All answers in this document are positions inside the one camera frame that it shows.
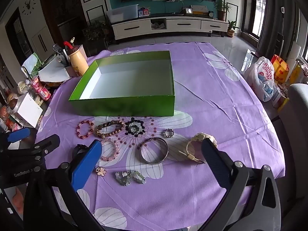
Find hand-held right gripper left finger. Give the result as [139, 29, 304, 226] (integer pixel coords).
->
[23, 140, 104, 231]

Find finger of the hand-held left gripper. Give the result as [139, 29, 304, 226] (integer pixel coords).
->
[0, 127, 31, 150]
[0, 135, 60, 162]

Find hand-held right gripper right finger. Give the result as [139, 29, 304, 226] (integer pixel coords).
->
[201, 138, 282, 231]

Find red and pink bead bracelet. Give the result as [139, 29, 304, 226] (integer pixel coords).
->
[76, 120, 96, 139]

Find pale pink bead bracelet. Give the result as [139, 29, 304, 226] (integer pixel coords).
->
[100, 137, 121, 162]

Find dark pendant necklace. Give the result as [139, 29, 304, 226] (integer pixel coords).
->
[115, 170, 147, 186]

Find brown bead bracelet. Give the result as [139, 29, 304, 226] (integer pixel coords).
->
[95, 121, 126, 139]

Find silver bangle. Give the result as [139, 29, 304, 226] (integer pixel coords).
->
[140, 137, 169, 165]

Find green cardboard box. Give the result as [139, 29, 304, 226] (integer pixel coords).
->
[69, 50, 175, 116]

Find white card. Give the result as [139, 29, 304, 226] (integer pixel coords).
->
[17, 94, 43, 128]

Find pink snack packet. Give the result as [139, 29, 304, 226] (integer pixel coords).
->
[31, 77, 51, 101]

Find purple floral tablecloth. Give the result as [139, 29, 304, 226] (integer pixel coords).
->
[36, 42, 285, 231]

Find white paper folder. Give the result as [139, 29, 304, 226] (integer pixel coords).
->
[38, 58, 71, 82]

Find yellow bottle with brown cap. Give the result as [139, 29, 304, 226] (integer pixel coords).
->
[64, 41, 89, 77]

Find grey chair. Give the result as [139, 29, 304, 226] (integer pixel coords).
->
[272, 84, 308, 222]

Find white plastic shopping bag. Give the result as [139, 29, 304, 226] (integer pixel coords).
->
[244, 56, 275, 102]

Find orange and yellow bag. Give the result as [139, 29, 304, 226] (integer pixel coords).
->
[271, 54, 289, 82]

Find yellow paper bag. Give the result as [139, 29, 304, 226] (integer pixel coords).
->
[289, 63, 302, 85]

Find leafy plants on rack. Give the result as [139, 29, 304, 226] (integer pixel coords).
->
[83, 20, 109, 41]

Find small potted plant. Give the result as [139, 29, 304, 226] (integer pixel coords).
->
[226, 20, 240, 38]

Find white television cabinet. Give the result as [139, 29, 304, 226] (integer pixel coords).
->
[111, 14, 229, 41]

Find translucent plastic storage box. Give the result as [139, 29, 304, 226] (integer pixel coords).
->
[107, 4, 139, 22]

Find tall potted plant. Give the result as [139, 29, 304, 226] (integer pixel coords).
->
[214, 0, 231, 21]

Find white desk calendar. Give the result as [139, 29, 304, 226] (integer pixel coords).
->
[191, 5, 208, 14]

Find grey curtain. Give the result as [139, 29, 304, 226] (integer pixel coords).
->
[257, 0, 299, 53]

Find black deer wall clock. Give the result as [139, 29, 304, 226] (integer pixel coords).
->
[23, 0, 36, 13]

